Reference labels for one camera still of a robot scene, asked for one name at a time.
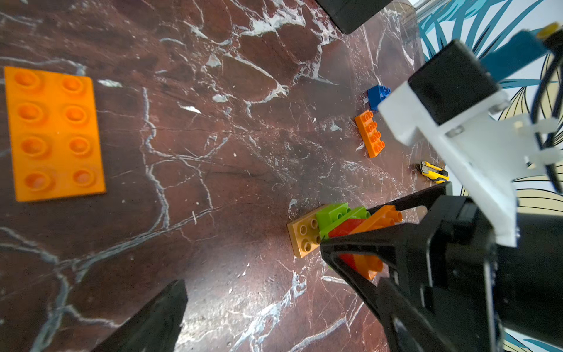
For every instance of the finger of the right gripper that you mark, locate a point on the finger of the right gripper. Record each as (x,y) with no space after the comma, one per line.
(425,198)
(405,248)

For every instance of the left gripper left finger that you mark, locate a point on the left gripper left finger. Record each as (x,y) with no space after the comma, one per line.
(156,327)

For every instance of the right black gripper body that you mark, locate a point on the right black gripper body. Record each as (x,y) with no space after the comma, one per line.
(462,257)

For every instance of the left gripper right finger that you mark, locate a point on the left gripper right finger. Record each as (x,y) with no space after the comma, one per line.
(406,327)

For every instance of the orange 2x4 brick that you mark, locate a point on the orange 2x4 brick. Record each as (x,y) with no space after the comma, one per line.
(368,266)
(371,137)
(54,136)

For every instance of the green 2x4 brick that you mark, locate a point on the green 2x4 brick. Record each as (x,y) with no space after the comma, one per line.
(339,220)

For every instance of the red 2x2 brick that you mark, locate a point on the red 2x2 brick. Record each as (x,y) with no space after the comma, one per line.
(344,230)

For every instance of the tan 2x4 brick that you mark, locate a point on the tan 2x4 brick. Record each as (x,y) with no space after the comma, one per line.
(304,233)

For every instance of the green 2x2 brick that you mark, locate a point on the green 2x2 brick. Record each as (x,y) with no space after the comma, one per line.
(331,213)

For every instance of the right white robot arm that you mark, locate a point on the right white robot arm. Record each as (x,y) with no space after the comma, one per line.
(528,281)

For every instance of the yellow utility knife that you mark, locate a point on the yellow utility knife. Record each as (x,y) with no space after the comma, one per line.
(434,173)

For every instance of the blue 2x2 brick right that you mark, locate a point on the blue 2x2 brick right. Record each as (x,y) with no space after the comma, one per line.
(376,95)

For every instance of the yellow black toolbox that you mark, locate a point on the yellow black toolbox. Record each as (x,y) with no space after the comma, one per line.
(349,15)

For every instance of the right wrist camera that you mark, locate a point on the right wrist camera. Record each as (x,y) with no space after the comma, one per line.
(451,101)

